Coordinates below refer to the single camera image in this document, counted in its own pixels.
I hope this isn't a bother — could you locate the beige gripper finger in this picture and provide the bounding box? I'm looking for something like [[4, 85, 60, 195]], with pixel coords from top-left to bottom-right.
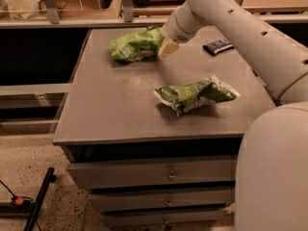
[[161, 19, 168, 35], [158, 38, 179, 57]]

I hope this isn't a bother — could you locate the green rice chip bag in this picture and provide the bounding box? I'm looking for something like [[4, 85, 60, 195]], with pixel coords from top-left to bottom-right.
[[110, 26, 165, 63]]

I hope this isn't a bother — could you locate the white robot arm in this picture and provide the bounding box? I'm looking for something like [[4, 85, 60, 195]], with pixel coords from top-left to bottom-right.
[[160, 0, 308, 231]]

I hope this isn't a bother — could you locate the crumpled green snack bag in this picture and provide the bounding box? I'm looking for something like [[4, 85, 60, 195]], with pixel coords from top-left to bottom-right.
[[153, 75, 240, 116]]

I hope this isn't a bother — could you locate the dark blue snack packet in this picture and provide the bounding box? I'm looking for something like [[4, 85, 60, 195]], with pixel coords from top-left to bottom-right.
[[203, 38, 234, 56]]

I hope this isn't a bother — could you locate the grey drawer cabinet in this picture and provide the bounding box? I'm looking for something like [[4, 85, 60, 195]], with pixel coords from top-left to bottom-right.
[[53, 27, 274, 217]]

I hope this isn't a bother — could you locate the top grey drawer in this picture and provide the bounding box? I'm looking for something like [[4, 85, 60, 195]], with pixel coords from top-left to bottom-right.
[[67, 155, 236, 190]]

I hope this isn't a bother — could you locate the grey drawer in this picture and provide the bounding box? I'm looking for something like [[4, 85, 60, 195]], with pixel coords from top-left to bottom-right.
[[88, 186, 234, 213], [102, 208, 227, 227], [67, 155, 236, 190]]

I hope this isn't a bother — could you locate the middle grey drawer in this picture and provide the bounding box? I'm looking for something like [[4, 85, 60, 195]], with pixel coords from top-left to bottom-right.
[[88, 186, 234, 213]]

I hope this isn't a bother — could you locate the black metal stand leg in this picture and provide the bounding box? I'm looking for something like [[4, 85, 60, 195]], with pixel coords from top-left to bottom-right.
[[23, 167, 56, 231]]

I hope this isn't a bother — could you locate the bottom grey drawer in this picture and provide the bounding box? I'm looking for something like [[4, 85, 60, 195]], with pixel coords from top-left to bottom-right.
[[102, 208, 227, 227]]

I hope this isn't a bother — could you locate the orange black clamp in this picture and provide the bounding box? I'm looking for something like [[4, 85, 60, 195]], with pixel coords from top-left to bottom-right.
[[12, 196, 33, 209]]

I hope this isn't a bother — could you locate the metal shelf rail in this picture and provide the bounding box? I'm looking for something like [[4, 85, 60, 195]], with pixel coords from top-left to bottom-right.
[[0, 0, 308, 27]]

